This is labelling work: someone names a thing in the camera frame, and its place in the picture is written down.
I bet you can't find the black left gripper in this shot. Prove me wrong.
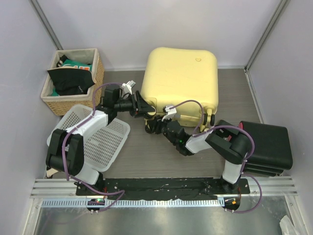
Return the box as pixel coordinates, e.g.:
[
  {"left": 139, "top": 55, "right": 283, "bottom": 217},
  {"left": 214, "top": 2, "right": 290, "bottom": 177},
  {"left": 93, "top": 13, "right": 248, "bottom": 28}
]
[{"left": 115, "top": 91, "right": 156, "bottom": 118}]

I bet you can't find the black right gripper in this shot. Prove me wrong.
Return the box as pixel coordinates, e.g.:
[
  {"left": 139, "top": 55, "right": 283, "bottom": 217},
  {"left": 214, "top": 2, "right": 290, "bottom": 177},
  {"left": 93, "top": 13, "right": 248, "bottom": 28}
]
[{"left": 148, "top": 113, "right": 178, "bottom": 145}]

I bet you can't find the yellow hard-shell suitcase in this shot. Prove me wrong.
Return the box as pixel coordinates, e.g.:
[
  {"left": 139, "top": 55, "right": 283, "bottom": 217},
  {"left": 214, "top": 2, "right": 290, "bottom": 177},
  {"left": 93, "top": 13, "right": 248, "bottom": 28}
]
[{"left": 140, "top": 47, "right": 219, "bottom": 131}]

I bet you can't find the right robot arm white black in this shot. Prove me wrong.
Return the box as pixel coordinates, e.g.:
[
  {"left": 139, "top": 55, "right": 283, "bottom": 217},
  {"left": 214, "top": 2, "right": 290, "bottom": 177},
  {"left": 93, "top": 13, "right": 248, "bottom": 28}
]
[{"left": 145, "top": 116, "right": 255, "bottom": 193}]

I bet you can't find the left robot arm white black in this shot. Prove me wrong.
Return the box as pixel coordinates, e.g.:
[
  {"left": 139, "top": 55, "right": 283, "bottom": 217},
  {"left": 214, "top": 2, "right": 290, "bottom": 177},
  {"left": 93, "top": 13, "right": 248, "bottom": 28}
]
[{"left": 46, "top": 81, "right": 155, "bottom": 195}]

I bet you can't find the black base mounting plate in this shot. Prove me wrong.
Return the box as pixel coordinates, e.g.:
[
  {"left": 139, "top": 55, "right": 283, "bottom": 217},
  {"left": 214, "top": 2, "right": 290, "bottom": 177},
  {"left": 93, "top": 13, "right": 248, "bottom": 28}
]
[{"left": 75, "top": 177, "right": 250, "bottom": 200}]

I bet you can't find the woven wicker laundry basket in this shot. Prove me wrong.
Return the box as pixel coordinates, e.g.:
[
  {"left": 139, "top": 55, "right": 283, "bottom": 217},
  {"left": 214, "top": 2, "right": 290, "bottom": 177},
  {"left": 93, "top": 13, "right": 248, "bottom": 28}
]
[{"left": 41, "top": 48, "right": 104, "bottom": 116}]

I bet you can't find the green printed garment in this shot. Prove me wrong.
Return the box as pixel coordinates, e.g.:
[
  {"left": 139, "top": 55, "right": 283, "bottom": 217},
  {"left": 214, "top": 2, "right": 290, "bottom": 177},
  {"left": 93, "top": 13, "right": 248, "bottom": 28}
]
[{"left": 61, "top": 59, "right": 92, "bottom": 71}]

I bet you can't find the black garment in basket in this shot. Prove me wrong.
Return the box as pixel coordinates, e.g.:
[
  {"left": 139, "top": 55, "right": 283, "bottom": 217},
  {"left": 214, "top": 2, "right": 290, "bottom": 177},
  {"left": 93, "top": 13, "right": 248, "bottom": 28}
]
[{"left": 47, "top": 67, "right": 95, "bottom": 96}]

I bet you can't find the black storage box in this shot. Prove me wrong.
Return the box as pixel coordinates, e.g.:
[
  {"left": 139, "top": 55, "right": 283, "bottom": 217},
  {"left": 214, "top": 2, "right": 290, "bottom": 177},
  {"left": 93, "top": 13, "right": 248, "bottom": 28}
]
[{"left": 241, "top": 121, "right": 293, "bottom": 177}]

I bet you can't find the crumpled white plastic sheet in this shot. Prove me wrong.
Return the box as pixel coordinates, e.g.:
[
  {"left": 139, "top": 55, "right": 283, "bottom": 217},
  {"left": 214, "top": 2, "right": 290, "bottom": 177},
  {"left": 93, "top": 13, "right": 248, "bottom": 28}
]
[{"left": 279, "top": 215, "right": 299, "bottom": 235}]

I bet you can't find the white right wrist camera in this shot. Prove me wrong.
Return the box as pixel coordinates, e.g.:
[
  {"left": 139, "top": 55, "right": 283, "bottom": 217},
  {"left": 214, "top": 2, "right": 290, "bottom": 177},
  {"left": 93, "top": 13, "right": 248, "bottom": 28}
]
[{"left": 162, "top": 105, "right": 177, "bottom": 121}]

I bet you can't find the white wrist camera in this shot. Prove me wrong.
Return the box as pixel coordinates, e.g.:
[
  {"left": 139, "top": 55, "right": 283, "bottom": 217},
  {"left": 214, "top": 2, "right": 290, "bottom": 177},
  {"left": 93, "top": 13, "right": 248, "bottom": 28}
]
[
  {"left": 162, "top": 105, "right": 177, "bottom": 121},
  {"left": 121, "top": 80, "right": 136, "bottom": 94}
]

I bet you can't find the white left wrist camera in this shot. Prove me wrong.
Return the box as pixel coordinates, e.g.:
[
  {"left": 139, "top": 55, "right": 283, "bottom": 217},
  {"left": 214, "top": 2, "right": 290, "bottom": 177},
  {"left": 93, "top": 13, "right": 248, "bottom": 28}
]
[{"left": 121, "top": 80, "right": 136, "bottom": 94}]

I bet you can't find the white slotted cable duct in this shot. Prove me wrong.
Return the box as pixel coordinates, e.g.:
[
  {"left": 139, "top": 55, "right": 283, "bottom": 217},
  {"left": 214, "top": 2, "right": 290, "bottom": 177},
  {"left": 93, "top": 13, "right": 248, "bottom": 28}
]
[{"left": 41, "top": 197, "right": 224, "bottom": 209}]

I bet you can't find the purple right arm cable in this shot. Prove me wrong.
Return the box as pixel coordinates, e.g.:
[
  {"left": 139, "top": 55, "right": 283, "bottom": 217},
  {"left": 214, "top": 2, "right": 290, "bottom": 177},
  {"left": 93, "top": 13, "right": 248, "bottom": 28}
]
[{"left": 173, "top": 99, "right": 264, "bottom": 213}]

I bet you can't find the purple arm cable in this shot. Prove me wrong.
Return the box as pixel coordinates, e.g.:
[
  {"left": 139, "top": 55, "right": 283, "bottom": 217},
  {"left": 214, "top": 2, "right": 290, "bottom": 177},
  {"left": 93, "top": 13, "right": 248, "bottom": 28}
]
[
  {"left": 173, "top": 99, "right": 264, "bottom": 213},
  {"left": 62, "top": 82, "right": 125, "bottom": 213}
]

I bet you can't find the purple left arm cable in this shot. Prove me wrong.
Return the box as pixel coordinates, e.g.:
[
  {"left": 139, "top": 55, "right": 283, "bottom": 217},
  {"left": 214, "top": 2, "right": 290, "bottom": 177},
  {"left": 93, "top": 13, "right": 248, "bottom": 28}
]
[{"left": 62, "top": 82, "right": 125, "bottom": 213}]

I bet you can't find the aluminium rail frame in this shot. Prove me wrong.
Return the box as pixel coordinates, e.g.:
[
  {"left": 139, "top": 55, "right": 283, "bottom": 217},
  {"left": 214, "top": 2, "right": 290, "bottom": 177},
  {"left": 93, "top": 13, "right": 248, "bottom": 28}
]
[{"left": 31, "top": 176, "right": 298, "bottom": 198}]

